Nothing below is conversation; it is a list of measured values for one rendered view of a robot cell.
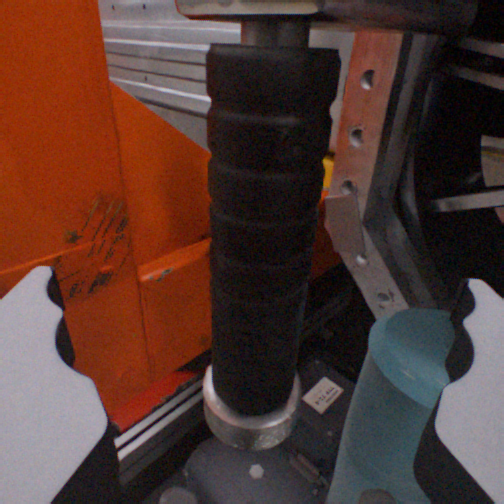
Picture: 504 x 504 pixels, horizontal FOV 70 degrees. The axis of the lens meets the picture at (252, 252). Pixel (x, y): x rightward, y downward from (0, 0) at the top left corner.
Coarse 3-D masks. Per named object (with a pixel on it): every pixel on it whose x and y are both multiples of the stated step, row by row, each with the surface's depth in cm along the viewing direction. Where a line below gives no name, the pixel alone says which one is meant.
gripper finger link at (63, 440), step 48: (48, 288) 10; (0, 336) 8; (48, 336) 8; (0, 384) 7; (48, 384) 7; (0, 432) 6; (48, 432) 6; (96, 432) 6; (0, 480) 6; (48, 480) 6; (96, 480) 6
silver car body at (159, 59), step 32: (128, 0) 85; (160, 0) 77; (128, 32) 85; (160, 32) 76; (192, 32) 70; (224, 32) 64; (320, 32) 52; (128, 64) 89; (160, 64) 80; (192, 64) 73; (160, 96) 84; (192, 96) 76
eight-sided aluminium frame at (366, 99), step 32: (352, 64) 29; (384, 64) 27; (416, 64) 29; (352, 96) 30; (384, 96) 28; (416, 96) 31; (352, 128) 31; (384, 128) 29; (352, 160) 32; (384, 160) 31; (352, 192) 34; (384, 192) 35; (352, 224) 33; (384, 224) 35; (352, 256) 35; (384, 256) 33; (416, 256) 36; (384, 288) 34; (416, 288) 36
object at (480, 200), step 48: (480, 0) 31; (432, 48) 32; (480, 48) 31; (432, 96) 35; (480, 96) 46; (432, 144) 39; (480, 144) 51; (432, 192) 40; (480, 192) 35; (432, 240) 39; (480, 240) 47
